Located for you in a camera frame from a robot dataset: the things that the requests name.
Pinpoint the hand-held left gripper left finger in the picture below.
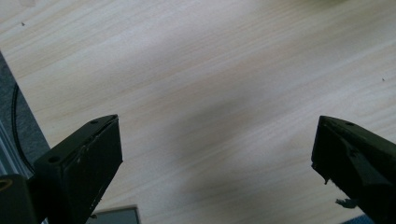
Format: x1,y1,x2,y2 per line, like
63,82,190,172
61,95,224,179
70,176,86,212
28,114,123,224

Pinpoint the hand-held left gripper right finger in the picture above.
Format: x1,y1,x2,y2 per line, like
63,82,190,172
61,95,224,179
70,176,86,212
310,115,396,224

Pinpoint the black cable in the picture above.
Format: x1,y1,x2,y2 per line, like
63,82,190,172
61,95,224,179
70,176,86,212
10,83,35,174

